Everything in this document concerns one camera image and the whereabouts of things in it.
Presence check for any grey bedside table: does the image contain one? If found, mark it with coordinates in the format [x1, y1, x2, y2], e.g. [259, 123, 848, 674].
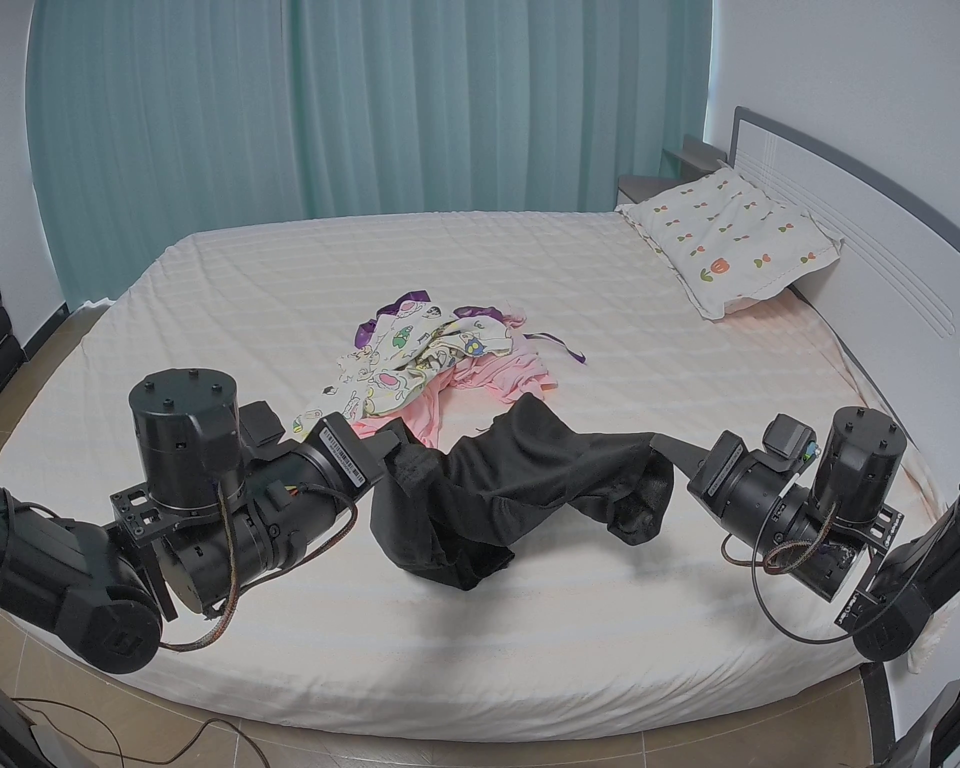
[615, 135, 729, 205]

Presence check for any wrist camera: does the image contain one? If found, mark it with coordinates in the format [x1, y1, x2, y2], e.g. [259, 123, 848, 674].
[238, 401, 288, 460]
[761, 412, 820, 475]

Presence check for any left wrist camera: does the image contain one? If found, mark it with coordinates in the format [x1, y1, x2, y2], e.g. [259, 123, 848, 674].
[238, 401, 288, 460]

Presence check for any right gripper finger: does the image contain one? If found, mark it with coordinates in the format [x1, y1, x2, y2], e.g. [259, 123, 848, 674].
[649, 431, 702, 475]

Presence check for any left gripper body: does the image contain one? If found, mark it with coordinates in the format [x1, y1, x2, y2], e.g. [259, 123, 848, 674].
[241, 412, 390, 585]

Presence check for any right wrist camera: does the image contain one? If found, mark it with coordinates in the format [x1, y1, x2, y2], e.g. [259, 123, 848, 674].
[761, 412, 820, 475]

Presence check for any blue-green curtain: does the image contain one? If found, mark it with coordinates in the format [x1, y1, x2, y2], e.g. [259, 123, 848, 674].
[292, 0, 714, 219]
[26, 0, 301, 309]

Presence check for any black T-shirt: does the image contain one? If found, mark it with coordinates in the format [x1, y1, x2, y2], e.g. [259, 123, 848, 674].
[369, 391, 676, 594]

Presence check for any pile of clothes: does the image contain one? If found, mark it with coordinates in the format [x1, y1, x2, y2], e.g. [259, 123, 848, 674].
[291, 288, 590, 451]

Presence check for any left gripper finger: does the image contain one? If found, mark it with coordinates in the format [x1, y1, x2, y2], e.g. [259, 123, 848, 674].
[372, 429, 412, 475]

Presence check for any bed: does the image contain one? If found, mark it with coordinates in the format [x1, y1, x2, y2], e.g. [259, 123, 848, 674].
[0, 105, 960, 768]

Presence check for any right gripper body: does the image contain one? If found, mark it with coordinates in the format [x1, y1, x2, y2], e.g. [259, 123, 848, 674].
[691, 431, 815, 571]

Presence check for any white printed pillow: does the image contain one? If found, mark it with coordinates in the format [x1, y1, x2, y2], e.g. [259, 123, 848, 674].
[615, 166, 845, 322]

